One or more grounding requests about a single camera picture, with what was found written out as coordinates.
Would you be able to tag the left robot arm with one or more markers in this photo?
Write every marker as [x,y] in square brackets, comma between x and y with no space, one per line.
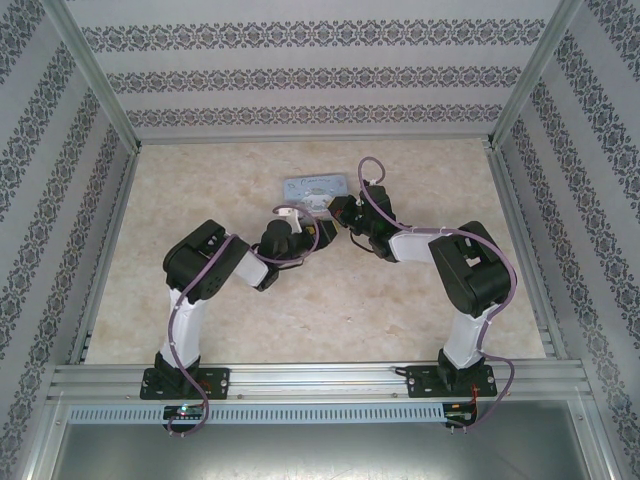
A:
[200,260]

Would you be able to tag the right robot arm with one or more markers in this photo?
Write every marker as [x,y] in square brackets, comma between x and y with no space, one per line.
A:
[470,270]

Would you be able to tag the blue pink cartoon tin box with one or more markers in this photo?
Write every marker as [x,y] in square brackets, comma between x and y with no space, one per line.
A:
[310,187]

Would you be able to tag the small circuit board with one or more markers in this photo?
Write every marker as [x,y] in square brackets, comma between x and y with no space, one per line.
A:
[186,412]
[461,418]

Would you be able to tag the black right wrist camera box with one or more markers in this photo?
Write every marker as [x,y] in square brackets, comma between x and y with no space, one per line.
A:
[361,212]

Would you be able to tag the aluminium front mounting rail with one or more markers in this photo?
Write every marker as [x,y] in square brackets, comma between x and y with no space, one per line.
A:
[320,382]

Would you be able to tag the aluminium frame side rail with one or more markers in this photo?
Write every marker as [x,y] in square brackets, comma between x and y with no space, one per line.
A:
[107,260]
[525,250]

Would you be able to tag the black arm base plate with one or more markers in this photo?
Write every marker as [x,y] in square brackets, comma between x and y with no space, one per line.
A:
[420,381]
[215,382]

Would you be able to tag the aluminium frame corner post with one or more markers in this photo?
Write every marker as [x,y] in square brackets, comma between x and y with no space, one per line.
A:
[532,75]
[90,75]

